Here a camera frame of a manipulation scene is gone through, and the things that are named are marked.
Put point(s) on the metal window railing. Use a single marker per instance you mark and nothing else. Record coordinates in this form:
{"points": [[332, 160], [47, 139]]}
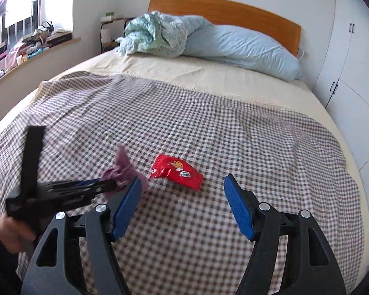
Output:
{"points": [[31, 12]]}

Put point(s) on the beige handbag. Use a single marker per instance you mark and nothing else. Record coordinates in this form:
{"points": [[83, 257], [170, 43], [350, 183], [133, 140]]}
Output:
{"points": [[44, 28]]}

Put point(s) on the clutter of boxes and cloths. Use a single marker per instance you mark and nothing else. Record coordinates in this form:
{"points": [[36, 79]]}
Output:
{"points": [[15, 57]]}

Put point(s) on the white cylindrical container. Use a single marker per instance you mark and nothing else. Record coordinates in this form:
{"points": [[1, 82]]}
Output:
{"points": [[106, 35]]}

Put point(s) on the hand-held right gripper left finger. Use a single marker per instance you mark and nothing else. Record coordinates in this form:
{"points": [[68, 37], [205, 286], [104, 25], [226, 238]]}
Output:
{"points": [[127, 209]]}

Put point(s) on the person's left hand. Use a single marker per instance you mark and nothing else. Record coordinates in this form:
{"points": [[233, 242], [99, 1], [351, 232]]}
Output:
{"points": [[9, 230]]}

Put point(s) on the small white box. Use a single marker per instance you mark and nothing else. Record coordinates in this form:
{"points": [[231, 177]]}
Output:
{"points": [[110, 18]]}

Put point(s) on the red snack packet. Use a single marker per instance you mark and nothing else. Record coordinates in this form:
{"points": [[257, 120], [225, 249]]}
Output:
{"points": [[169, 169]]}

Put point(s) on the light blue pillow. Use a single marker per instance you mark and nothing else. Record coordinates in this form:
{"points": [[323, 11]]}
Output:
{"points": [[239, 46]]}

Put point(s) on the wooden bed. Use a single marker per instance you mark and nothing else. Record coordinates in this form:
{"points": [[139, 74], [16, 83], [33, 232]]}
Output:
{"points": [[227, 12]]}

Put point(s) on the white wall socket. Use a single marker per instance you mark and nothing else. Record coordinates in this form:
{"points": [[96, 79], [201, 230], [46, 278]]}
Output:
{"points": [[304, 54]]}

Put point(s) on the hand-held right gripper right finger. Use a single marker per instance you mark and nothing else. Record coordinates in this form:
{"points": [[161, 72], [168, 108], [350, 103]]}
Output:
{"points": [[239, 209]]}

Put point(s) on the purple cloth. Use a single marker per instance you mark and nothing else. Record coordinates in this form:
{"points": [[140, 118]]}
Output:
{"points": [[121, 172]]}

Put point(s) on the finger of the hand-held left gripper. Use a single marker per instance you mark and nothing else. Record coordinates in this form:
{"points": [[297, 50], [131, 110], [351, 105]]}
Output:
{"points": [[80, 195], [89, 182]]}

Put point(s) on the dark flat box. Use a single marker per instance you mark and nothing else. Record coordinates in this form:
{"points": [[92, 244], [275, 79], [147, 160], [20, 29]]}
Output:
{"points": [[60, 38]]}

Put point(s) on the black metal side table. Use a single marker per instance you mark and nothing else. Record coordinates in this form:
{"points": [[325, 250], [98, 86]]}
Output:
{"points": [[101, 38]]}

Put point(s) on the crumpled floral quilt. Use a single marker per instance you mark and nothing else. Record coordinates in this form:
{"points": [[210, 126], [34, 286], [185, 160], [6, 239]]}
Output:
{"points": [[153, 33]]}

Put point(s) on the white wardrobe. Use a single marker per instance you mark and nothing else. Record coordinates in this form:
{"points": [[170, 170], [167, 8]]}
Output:
{"points": [[350, 67]]}

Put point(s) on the brown checked blanket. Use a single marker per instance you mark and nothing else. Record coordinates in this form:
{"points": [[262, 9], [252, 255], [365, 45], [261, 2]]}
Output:
{"points": [[203, 129]]}

